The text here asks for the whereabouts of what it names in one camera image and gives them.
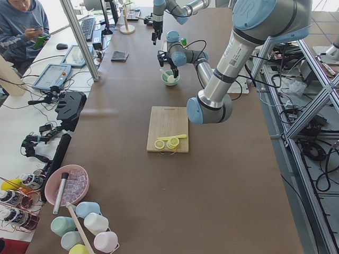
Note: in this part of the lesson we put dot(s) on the pink bowl with ice cubes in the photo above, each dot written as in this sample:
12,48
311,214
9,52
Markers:
76,187

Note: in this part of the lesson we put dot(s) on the metal cylinder tool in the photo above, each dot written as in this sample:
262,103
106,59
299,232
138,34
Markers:
62,185

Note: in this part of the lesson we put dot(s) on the yellow plastic cup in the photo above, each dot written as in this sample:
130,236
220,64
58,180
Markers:
79,249

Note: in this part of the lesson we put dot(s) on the white plastic cup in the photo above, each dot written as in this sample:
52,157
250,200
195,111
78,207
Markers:
96,223

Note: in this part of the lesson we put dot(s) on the teach pendant tablet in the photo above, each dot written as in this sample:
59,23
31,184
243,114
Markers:
53,75
74,57

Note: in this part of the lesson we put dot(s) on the mint green plastic cup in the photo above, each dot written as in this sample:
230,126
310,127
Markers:
62,224

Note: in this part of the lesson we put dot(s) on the rear teach pendant tablet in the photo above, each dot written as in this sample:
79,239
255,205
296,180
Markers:
74,57

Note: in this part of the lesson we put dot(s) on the grey folded cloth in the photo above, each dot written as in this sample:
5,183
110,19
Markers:
119,56

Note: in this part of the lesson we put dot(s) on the stacked lemon slices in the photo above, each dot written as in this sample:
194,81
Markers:
172,143

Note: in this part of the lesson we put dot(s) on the black plastic device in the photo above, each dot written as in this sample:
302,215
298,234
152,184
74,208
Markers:
69,108

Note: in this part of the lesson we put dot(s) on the bamboo cutting board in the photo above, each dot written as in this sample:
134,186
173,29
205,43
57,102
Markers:
166,121

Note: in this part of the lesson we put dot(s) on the person in blue hoodie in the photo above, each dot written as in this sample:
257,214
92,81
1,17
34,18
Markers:
22,23

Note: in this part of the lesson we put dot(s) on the copper wire bottle rack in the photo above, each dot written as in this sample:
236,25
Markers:
24,201

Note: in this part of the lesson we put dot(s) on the single lemon slice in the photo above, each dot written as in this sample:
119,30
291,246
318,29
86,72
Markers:
159,144

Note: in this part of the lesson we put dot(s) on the dark small tray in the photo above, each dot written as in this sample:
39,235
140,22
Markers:
133,15

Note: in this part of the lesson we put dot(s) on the green lime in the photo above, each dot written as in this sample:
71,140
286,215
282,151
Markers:
183,42

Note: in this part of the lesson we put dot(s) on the white ceramic soup spoon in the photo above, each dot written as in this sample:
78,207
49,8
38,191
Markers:
164,72

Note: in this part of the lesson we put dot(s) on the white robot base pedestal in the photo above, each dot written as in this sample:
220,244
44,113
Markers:
240,85

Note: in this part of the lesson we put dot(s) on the black computer mouse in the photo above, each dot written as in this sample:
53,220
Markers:
61,46

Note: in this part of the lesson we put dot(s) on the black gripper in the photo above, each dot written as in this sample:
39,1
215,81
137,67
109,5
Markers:
158,25
168,58

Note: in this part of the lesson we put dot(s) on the aluminium frame post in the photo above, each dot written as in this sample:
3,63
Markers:
76,29

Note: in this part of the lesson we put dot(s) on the mint green bowl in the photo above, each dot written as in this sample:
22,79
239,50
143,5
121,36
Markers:
164,79

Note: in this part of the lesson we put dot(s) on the pale blue plastic cup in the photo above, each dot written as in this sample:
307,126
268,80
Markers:
70,239

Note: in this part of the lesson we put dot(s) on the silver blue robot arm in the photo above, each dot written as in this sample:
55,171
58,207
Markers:
253,23
181,14

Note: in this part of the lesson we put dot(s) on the black keyboard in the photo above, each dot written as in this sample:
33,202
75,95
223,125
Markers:
87,27

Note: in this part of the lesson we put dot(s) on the black long bar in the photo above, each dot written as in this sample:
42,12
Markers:
56,162

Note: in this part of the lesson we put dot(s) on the wooden stick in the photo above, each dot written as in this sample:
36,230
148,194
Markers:
80,229

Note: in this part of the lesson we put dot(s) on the front teach pendant tablet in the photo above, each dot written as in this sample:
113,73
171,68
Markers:
53,75

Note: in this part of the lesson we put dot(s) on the pink plastic cup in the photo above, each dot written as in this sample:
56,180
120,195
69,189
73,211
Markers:
106,241

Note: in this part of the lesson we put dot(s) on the aluminium frame rail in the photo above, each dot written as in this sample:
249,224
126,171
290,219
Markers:
302,100

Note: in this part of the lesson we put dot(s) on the light blue plastic cup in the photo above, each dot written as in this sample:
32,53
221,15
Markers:
85,208

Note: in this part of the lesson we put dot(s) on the wooden mug stand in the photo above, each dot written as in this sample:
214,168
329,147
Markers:
127,28

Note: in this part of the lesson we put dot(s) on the yellow plastic knife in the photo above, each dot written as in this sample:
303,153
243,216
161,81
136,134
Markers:
180,136

